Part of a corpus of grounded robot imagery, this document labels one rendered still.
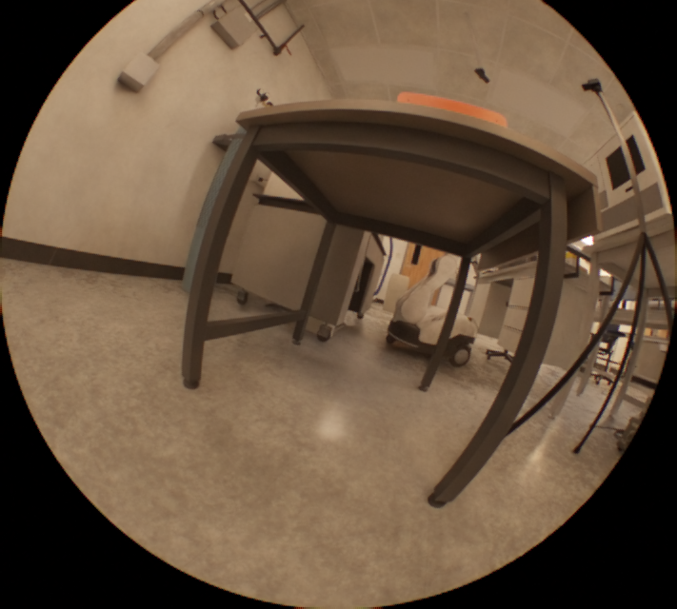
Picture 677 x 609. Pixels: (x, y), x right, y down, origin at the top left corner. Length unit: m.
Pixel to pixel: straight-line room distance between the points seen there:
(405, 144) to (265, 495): 0.65
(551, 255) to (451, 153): 0.23
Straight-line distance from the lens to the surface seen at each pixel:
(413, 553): 0.48
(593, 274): 1.37
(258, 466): 0.48
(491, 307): 2.71
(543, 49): 2.71
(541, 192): 0.43
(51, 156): 1.50
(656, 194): 1.21
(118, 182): 1.50
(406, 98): 0.92
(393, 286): 3.81
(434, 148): 0.39
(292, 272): 1.22
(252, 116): 0.55
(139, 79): 1.50
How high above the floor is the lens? 0.40
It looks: 1 degrees up
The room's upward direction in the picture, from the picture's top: 17 degrees clockwise
